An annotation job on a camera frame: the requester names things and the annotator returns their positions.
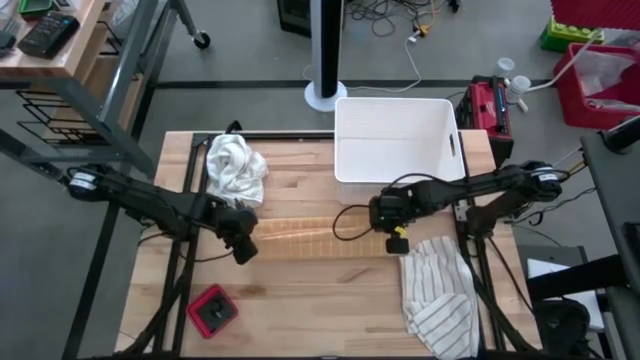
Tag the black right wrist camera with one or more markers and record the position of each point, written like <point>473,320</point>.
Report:
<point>397,245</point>

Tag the red ribbed panel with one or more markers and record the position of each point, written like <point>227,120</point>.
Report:
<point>595,12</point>

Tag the white paper sheet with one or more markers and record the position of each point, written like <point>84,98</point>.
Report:
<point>555,272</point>

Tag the red plastic bin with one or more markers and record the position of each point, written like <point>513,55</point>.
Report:
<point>575,105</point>

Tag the white striped towel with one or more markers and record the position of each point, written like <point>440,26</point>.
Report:
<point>440,300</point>

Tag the clear plastic bag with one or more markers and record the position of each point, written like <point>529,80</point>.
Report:
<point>605,70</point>

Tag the white pole with round base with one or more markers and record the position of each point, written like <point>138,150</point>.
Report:
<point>326,50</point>

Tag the orange towel with white grid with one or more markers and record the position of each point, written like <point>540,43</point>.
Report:
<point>310,237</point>

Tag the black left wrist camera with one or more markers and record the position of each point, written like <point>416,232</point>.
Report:
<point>245,252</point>

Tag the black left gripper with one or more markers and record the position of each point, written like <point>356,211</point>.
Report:
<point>235,222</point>

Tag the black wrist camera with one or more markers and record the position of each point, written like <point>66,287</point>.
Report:
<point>397,245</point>
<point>245,252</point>

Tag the white terry towel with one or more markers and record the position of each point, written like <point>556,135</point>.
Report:
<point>235,170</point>

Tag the black computer case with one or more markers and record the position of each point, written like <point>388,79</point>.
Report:
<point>295,17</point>

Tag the wooden workbench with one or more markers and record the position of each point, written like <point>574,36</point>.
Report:
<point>90,30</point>

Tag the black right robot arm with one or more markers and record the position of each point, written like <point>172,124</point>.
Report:
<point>475,186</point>

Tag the red black tool case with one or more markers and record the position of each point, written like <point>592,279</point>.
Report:
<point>482,110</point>

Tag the green tray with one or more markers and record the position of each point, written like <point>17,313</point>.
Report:
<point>35,6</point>

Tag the yellow tag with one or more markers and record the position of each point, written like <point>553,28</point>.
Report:
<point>400,231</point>

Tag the black caster wheel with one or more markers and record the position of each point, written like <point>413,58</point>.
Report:
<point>201,40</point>

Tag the white plastic jar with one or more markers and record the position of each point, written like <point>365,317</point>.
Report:
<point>505,66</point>
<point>519,87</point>

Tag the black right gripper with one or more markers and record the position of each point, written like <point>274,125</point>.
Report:
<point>392,212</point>

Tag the red black camera block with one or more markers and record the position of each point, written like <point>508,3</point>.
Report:
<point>212,311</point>

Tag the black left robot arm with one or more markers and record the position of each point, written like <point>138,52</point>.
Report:
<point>145,200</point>

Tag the black keypad device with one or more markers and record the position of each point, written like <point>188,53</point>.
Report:
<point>47,35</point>

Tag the white perforated plastic basket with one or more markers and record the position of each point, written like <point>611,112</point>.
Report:
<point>395,140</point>

